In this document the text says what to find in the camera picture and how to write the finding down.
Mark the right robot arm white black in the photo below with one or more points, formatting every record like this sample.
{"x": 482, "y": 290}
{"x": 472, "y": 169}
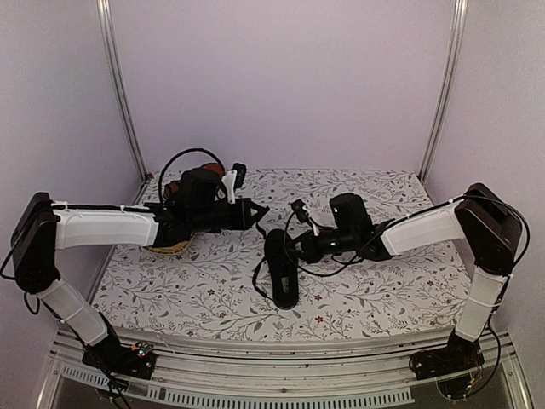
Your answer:
{"x": 496, "y": 233}

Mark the floral tablecloth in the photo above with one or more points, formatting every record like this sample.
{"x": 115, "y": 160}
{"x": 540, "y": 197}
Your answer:
{"x": 206, "y": 291}

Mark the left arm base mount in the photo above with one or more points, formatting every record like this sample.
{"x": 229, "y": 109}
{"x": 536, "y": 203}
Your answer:
{"x": 112, "y": 357}

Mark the black shoe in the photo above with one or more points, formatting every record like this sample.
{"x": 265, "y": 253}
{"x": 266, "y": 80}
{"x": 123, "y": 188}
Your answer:
{"x": 280, "y": 254}

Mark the aluminium frame post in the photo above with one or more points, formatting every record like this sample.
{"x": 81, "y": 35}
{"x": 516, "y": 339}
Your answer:
{"x": 448, "y": 79}
{"x": 110, "y": 45}

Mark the woven bamboo tray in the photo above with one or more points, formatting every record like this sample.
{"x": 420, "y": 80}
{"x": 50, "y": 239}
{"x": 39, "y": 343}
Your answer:
{"x": 169, "y": 242}

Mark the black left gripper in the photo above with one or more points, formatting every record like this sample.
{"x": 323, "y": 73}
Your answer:
{"x": 244, "y": 221}

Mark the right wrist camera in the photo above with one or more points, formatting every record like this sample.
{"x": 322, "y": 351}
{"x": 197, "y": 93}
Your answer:
{"x": 303, "y": 216}

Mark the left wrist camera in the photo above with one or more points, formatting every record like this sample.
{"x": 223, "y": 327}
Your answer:
{"x": 232, "y": 180}

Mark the black shoelace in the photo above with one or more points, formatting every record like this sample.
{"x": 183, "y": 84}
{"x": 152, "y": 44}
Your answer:
{"x": 255, "y": 275}

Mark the red-soled shoe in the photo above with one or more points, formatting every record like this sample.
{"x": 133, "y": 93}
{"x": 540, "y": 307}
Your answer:
{"x": 197, "y": 183}

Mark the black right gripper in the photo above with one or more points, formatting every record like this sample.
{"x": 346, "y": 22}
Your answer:
{"x": 310, "y": 253}

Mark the left aluminium frame post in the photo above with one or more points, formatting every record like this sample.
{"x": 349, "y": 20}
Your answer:
{"x": 110, "y": 45}

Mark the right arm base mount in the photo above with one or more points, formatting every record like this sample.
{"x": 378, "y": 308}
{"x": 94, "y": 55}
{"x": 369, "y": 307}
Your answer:
{"x": 455, "y": 356}

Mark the right aluminium frame post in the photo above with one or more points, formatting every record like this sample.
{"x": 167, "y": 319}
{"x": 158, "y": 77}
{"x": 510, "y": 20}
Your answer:
{"x": 448, "y": 79}

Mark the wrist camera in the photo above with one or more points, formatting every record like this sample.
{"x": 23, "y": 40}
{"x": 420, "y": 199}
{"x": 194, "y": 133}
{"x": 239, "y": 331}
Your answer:
{"x": 303, "y": 216}
{"x": 232, "y": 180}

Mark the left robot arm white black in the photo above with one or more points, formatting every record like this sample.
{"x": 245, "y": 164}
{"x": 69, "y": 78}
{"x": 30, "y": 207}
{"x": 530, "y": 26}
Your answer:
{"x": 202, "y": 200}

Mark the front aluminium rail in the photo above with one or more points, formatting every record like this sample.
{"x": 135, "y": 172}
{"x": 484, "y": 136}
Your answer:
{"x": 361, "y": 373}

